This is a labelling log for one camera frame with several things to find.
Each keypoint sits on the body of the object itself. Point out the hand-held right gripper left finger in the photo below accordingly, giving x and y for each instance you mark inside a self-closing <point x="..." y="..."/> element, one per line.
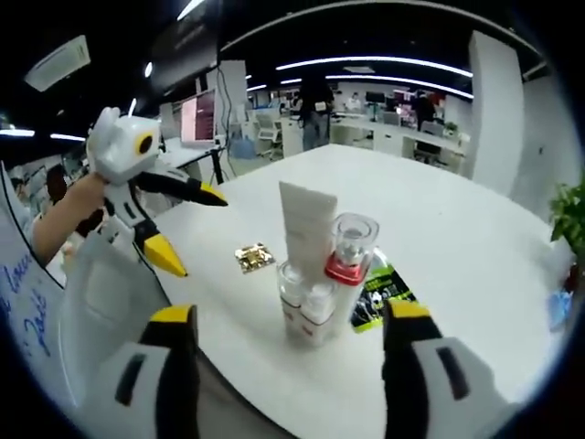
<point x="173" y="366"/>

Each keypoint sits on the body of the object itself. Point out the ceiling air conditioner vent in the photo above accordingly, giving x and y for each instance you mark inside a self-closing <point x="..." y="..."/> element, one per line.
<point x="59" y="61"/>

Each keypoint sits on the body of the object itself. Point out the person's left hand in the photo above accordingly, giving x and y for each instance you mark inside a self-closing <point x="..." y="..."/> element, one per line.
<point x="89" y="192"/>

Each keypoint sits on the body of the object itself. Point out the black laptop stand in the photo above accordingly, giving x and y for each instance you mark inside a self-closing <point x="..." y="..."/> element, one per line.
<point x="218" y="162"/>

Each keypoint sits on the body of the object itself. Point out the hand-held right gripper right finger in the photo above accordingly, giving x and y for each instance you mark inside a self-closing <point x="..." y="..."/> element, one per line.
<point x="411" y="366"/>

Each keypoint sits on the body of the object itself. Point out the blue cloth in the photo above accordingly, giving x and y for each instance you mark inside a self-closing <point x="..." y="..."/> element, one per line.
<point x="561" y="311"/>

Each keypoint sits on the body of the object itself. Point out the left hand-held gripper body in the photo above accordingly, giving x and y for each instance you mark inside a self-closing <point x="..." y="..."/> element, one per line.
<point x="119" y="146"/>

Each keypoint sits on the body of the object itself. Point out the computer monitor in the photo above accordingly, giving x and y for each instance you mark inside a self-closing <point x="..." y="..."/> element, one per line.
<point x="198" y="119"/>

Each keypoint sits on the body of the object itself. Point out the white office chair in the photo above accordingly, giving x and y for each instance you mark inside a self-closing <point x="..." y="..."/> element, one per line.
<point x="269" y="132"/>

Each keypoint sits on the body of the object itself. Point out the green potted plant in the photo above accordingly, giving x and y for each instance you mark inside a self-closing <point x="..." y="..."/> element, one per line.
<point x="571" y="215"/>

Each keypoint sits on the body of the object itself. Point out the grey mesh office chair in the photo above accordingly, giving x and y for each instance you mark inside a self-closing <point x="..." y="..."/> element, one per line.
<point x="105" y="297"/>

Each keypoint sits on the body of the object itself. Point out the row of white office desks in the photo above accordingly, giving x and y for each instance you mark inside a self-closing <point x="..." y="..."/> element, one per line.
<point x="388" y="132"/>

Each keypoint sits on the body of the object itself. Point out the blue water jug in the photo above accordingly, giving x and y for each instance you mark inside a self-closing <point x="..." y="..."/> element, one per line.
<point x="244" y="148"/>

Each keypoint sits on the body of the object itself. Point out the white skincare tube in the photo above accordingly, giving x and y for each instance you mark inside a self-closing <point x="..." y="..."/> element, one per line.
<point x="304" y="219"/>

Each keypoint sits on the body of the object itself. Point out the red collared white skincare bottle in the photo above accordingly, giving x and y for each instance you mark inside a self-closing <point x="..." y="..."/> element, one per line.
<point x="352" y="256"/>

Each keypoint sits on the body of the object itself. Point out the green black skincare sachet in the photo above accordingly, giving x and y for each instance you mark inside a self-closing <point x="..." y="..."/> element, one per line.
<point x="370" y="297"/>

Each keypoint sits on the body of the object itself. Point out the black hanging display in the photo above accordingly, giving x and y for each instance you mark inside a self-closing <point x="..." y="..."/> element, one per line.
<point x="187" y="50"/>

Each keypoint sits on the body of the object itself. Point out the long ceiling light strip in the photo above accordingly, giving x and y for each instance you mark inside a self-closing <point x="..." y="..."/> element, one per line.
<point x="365" y="58"/>

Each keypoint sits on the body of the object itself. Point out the gold skincare sachet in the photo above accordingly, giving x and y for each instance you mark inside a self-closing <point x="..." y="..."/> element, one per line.
<point x="253" y="258"/>

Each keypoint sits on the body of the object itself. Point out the red and dark cloth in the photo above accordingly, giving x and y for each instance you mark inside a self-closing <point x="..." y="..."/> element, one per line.
<point x="575" y="279"/>

